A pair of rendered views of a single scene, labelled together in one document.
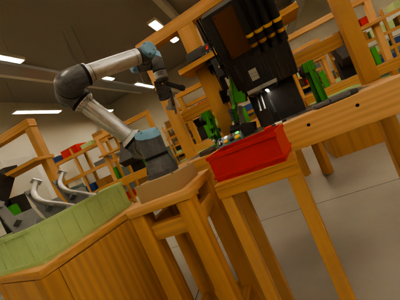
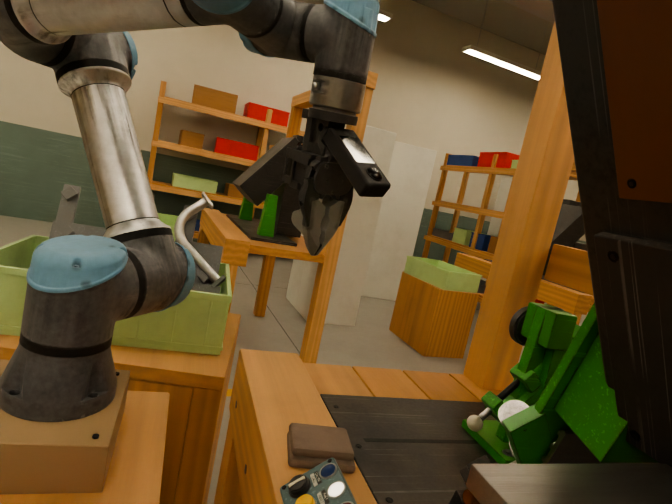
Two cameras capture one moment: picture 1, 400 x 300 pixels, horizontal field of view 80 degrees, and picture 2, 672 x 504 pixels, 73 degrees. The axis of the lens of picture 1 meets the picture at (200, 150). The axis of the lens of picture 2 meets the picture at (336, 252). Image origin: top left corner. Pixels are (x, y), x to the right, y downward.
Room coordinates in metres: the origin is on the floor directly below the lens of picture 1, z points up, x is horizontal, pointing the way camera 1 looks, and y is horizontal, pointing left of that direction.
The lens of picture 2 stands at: (0.99, -0.51, 1.30)
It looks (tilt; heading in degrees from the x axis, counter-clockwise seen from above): 8 degrees down; 50
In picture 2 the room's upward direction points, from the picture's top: 12 degrees clockwise
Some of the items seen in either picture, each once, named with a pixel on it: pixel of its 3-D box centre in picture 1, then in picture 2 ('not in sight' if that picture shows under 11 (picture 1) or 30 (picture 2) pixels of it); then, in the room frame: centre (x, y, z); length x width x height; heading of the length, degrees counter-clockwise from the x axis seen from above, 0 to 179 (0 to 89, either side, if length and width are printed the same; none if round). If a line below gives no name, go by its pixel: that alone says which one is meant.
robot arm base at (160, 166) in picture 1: (159, 164); (64, 362); (1.13, 0.20, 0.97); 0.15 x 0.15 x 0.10
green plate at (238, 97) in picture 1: (238, 92); (630, 381); (1.53, -0.37, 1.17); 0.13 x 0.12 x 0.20; 69
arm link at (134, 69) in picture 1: (140, 63); (277, 25); (1.32, 0.10, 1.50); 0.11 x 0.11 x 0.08; 30
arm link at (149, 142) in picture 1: (149, 141); (80, 285); (1.14, 0.20, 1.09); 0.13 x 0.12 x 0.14; 30
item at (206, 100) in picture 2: not in sight; (254, 180); (4.43, 5.78, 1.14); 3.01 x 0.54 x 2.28; 163
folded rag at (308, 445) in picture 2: (208, 151); (321, 446); (1.44, -0.04, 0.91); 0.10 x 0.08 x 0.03; 149
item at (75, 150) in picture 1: (90, 181); (487, 230); (6.92, 3.24, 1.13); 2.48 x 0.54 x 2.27; 73
